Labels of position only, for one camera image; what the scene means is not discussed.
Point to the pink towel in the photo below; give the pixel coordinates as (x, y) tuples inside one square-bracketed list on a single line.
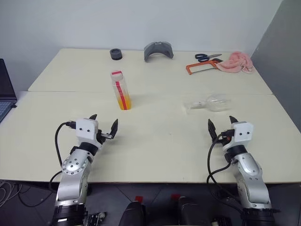
[(235, 62)]

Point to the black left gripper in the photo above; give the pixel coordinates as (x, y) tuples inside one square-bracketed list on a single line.
[(101, 136)]

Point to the bottle of orange juice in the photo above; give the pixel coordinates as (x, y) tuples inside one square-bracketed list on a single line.
[(123, 99)]

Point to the grey curved plastic shell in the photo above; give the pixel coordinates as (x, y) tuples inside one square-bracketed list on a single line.
[(162, 49)]

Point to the white red-banded bottle cap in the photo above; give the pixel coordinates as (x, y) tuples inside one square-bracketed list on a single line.
[(116, 75)]

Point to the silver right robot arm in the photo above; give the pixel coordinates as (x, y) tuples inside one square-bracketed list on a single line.
[(249, 169)]

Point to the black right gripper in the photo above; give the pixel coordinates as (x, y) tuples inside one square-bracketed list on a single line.
[(229, 137)]

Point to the orange hacksaw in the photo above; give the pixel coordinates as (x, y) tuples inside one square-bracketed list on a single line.
[(189, 68)]

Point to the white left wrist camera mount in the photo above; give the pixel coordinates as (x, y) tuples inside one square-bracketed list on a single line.
[(85, 128)]

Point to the black round cylinder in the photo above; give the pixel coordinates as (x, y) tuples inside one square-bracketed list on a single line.
[(116, 54)]

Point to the grey partition panel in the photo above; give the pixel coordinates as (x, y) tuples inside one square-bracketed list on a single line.
[(279, 58)]

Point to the small red tag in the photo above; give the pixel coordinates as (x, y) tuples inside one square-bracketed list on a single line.
[(139, 198), (175, 197)]

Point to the small black device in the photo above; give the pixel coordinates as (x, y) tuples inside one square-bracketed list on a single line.
[(94, 219)]

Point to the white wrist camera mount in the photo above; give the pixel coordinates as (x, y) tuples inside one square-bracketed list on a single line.
[(243, 133), (85, 128)]

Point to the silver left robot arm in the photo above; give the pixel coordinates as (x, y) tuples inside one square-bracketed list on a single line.
[(73, 164)]

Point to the dark laptop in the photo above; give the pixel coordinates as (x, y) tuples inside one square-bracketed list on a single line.
[(5, 89)]

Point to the dark rounded shape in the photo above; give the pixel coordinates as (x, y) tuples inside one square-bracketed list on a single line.
[(131, 214), (192, 212)]

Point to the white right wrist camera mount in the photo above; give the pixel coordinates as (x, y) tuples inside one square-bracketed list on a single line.
[(243, 133)]

